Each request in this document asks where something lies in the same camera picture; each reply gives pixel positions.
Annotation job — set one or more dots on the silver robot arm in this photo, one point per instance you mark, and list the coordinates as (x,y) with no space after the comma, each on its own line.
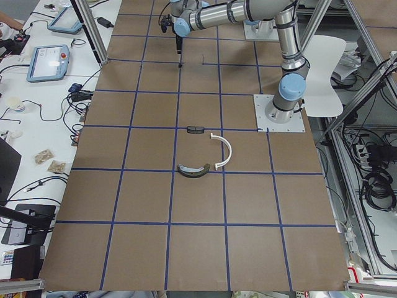
(188,16)
(295,67)

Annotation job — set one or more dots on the black power adapter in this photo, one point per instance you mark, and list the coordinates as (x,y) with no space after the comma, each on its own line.
(104,22)

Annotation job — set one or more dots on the black brake pad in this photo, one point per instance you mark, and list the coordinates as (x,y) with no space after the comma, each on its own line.
(195,130)

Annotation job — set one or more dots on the far blue teach pendant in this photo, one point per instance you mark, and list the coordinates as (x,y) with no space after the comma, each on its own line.
(65,22)

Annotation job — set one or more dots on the blue teach pendant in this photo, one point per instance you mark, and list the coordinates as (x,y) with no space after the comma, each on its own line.
(65,22)
(48,63)

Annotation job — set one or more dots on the green brake shoe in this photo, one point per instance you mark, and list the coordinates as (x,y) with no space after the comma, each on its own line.
(193,172)

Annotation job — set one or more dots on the near blue teach pendant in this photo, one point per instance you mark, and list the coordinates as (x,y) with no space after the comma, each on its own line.
(48,63)

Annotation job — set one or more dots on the white plastic chair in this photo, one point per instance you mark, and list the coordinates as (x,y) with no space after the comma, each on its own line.
(323,53)

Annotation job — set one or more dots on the bag of small parts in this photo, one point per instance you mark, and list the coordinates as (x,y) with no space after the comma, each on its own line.
(43,156)

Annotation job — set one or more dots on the white tape roll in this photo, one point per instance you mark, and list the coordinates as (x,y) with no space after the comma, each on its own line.
(15,104)

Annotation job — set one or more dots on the black monitor stand base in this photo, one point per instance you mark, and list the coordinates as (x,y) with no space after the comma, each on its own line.
(29,224)

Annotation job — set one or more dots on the aluminium frame post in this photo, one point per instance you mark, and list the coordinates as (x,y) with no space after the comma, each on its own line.
(84,14)

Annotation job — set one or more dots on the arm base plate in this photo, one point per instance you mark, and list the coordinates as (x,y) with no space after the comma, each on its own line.
(263,34)
(270,119)

